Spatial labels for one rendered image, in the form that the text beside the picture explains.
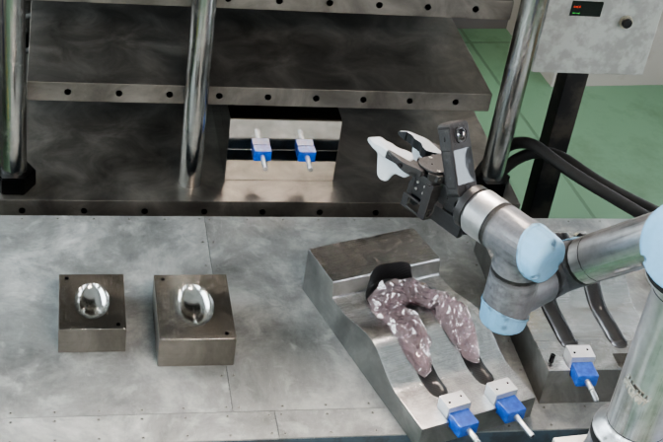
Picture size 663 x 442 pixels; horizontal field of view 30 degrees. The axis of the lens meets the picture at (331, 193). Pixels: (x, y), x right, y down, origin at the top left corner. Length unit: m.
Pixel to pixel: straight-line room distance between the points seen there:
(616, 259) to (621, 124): 3.41
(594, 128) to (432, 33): 1.99
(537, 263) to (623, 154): 3.28
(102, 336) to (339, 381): 0.47
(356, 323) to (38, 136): 1.05
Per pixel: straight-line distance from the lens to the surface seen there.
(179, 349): 2.44
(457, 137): 1.86
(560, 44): 3.10
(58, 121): 3.20
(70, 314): 2.49
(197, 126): 2.88
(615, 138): 5.14
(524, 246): 1.80
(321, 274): 2.58
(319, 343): 2.55
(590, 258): 1.89
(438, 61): 3.14
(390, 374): 2.42
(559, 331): 2.60
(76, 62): 2.94
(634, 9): 3.13
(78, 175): 3.00
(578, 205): 4.65
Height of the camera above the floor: 2.48
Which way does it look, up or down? 34 degrees down
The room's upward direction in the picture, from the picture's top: 9 degrees clockwise
